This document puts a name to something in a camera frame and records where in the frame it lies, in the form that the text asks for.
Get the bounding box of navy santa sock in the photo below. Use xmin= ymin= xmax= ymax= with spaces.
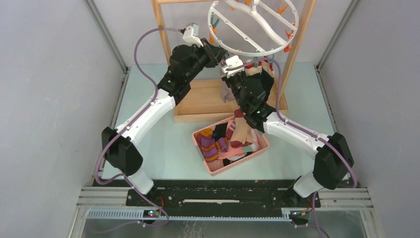
xmin=261 ymin=60 xmax=275 ymax=101
xmin=245 ymin=61 xmax=262 ymax=76

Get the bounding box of beige red striped sock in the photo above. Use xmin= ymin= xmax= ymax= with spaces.
xmin=225 ymin=110 xmax=258 ymax=148

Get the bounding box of pink mint sock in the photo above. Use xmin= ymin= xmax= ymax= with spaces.
xmin=218 ymin=145 xmax=254 ymax=161

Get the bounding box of orange clothespin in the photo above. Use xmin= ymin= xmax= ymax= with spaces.
xmin=209 ymin=26 xmax=217 ymax=45

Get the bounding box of grey sock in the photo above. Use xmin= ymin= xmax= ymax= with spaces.
xmin=220 ymin=81 xmax=235 ymax=103

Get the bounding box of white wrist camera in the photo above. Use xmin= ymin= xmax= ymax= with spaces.
xmin=181 ymin=22 xmax=204 ymax=47
xmin=220 ymin=55 xmax=245 ymax=78

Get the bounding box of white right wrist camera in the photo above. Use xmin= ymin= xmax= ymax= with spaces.
xmin=220 ymin=55 xmax=245 ymax=78

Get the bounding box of wooden hanger stand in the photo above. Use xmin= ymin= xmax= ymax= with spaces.
xmin=151 ymin=0 xmax=317 ymax=123

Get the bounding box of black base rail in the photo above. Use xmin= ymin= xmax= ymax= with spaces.
xmin=126 ymin=179 xmax=320 ymax=218

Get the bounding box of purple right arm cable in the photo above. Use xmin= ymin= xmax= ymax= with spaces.
xmin=226 ymin=57 xmax=358 ymax=238

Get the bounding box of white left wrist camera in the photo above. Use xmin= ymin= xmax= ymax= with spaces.
xmin=181 ymin=22 xmax=204 ymax=47

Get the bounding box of purple striped sock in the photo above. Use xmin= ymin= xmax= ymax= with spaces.
xmin=194 ymin=128 xmax=229 ymax=163

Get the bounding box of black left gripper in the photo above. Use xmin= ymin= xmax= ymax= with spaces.
xmin=185 ymin=38 xmax=227 ymax=83

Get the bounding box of pink plastic basket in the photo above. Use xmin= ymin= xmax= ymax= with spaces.
xmin=192 ymin=115 xmax=270 ymax=176

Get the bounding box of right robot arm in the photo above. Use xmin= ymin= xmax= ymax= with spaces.
xmin=221 ymin=71 xmax=358 ymax=207

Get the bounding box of white round clip hanger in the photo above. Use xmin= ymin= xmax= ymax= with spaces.
xmin=208 ymin=0 xmax=299 ymax=58

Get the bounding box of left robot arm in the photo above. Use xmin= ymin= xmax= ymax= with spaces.
xmin=100 ymin=38 xmax=227 ymax=207

